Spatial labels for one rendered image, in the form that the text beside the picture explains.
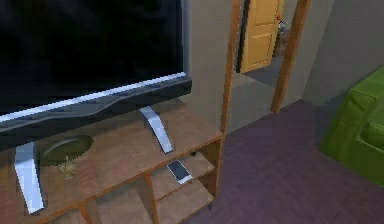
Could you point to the brown wooden television stand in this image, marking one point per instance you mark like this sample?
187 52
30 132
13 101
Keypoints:
120 150

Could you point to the small brass ornament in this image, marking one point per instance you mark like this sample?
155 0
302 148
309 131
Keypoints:
67 167

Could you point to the brown wooden door frame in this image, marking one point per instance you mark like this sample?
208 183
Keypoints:
288 56

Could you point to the yellow wooden room door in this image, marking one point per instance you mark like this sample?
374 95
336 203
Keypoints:
261 33

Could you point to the small black object on shelf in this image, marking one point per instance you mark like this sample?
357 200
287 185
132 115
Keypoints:
193 153

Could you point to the dark green round dish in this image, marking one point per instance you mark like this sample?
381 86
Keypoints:
66 148

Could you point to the white smartphone with dark screen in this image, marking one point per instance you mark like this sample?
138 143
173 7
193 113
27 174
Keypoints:
179 171

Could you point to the green sofa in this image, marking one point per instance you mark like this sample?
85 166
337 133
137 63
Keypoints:
360 126

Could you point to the black flat television set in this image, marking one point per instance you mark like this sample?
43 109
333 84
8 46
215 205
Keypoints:
90 50

